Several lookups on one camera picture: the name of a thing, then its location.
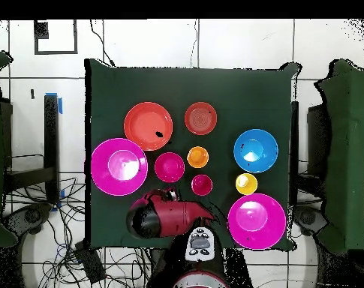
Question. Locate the yellow plastic cup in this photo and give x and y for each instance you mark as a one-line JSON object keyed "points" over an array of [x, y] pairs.
{"points": [[246, 186]]}

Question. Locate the black metal stand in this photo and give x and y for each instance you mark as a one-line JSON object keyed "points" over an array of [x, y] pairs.
{"points": [[294, 150], [51, 135]]}

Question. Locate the large orange plastic bowl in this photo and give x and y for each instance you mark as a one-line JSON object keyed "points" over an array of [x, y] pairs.
{"points": [[145, 126]]}

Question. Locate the black square floor frame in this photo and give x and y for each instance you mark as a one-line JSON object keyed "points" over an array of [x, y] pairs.
{"points": [[41, 30]]}

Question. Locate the dark green tablecloth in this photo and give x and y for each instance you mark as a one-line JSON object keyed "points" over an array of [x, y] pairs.
{"points": [[184, 87]]}

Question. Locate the blue plastic bowl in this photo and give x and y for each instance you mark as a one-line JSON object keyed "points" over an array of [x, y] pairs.
{"points": [[255, 144]]}

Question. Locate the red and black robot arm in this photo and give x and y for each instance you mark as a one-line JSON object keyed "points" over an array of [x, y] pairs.
{"points": [[172, 216]]}

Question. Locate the large pink plastic bowl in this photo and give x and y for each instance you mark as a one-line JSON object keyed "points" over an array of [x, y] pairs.
{"points": [[103, 168], [256, 222]]}

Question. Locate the small orange plastic bowl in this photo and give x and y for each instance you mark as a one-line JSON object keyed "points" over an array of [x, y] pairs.
{"points": [[200, 118]]}

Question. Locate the grey office chair base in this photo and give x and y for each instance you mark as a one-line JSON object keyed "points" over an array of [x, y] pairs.
{"points": [[307, 219], [31, 216]]}

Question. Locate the red plastic cup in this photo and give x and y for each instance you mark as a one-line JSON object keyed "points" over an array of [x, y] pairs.
{"points": [[201, 185]]}

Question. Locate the orange plastic cup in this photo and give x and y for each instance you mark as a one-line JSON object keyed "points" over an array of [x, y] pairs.
{"points": [[197, 157]]}

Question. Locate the small red plastic bowl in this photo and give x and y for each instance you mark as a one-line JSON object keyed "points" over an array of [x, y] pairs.
{"points": [[169, 167]]}

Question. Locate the black power strip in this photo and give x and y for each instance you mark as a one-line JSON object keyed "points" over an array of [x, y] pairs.
{"points": [[90, 264]]}

